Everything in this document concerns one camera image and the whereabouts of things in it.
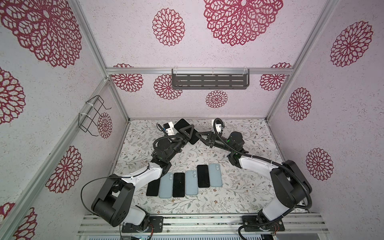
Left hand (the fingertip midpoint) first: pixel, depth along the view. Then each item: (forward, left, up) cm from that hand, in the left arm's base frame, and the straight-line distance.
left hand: (193, 129), depth 76 cm
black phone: (+2, +6, +2) cm, 7 cm away
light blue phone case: (-19, +16, -30) cm, 39 cm away
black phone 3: (-18, +9, -28) cm, 34 cm away
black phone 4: (-13, -6, -28) cm, 32 cm away
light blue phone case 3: (-11, -14, -30) cm, 35 cm away
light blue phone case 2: (-18, +1, -29) cm, 34 cm away
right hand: (-4, -1, +2) cm, 5 cm away
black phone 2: (-20, +23, -27) cm, 40 cm away
